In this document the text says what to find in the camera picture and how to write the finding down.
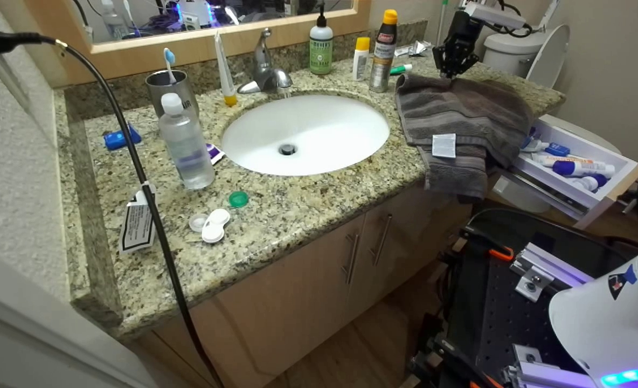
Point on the metal toothbrush cup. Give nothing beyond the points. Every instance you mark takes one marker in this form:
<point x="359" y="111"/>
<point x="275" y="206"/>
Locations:
<point x="163" y="82"/>

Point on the grey brown towel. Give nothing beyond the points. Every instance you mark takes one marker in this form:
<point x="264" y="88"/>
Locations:
<point x="462" y="127"/>

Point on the chrome faucet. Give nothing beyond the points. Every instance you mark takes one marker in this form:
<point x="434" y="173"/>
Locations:
<point x="267" y="78"/>

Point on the wooden vanity cabinet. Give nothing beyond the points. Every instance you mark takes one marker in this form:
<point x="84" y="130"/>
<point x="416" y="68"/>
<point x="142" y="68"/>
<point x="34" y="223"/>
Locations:
<point x="264" y="324"/>

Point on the white tube with yellow cap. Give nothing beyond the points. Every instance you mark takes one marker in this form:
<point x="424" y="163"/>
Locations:
<point x="361" y="58"/>

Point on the blue cap white bottle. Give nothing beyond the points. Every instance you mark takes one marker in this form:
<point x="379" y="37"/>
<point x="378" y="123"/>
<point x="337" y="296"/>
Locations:
<point x="571" y="166"/>

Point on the blue white toothbrush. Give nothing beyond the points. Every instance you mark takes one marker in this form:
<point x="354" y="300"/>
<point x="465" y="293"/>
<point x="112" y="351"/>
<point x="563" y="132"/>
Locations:
<point x="168" y="60"/>

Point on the wood framed mirror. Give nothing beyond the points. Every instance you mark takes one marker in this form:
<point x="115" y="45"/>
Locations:
<point x="129" y="56"/>

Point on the green round cap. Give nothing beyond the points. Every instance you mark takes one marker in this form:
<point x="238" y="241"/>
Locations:
<point x="238" y="198"/>

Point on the white contact lens case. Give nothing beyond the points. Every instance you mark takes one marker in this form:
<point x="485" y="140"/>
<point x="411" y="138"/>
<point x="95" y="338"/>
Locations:
<point x="212" y="229"/>

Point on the white blue deodorant bottle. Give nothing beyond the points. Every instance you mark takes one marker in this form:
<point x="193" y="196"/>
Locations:
<point x="536" y="144"/>

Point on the blue small object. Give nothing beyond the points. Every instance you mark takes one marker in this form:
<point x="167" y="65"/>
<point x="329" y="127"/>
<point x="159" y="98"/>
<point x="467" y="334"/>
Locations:
<point x="112" y="140"/>

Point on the white cable tag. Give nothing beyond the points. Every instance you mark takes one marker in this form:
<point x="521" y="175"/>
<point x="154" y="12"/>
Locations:
<point x="136" y="229"/>

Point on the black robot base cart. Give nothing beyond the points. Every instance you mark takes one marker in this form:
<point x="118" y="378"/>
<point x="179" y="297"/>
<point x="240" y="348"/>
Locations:
<point x="495" y="330"/>

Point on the green toothpaste tube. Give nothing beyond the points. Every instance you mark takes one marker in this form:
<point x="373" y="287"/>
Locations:
<point x="399" y="70"/>

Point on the white drawer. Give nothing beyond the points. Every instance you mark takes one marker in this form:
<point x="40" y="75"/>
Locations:
<point x="587" y="196"/>

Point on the white toilet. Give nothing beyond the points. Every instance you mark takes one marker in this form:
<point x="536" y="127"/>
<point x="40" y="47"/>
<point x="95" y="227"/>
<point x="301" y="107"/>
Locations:
<point x="538" y="58"/>

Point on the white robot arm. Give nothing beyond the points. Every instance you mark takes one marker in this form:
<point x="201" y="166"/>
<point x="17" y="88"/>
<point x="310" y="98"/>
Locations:
<point x="595" y="319"/>

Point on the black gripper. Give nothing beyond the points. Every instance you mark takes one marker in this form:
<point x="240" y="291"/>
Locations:
<point x="458" y="50"/>

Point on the green soap pump bottle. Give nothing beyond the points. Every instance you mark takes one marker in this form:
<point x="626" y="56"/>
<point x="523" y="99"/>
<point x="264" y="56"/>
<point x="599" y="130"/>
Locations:
<point x="321" y="45"/>

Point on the clear plastic water bottle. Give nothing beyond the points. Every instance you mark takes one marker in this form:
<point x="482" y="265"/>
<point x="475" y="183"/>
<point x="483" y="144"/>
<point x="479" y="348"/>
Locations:
<point x="184" y="142"/>

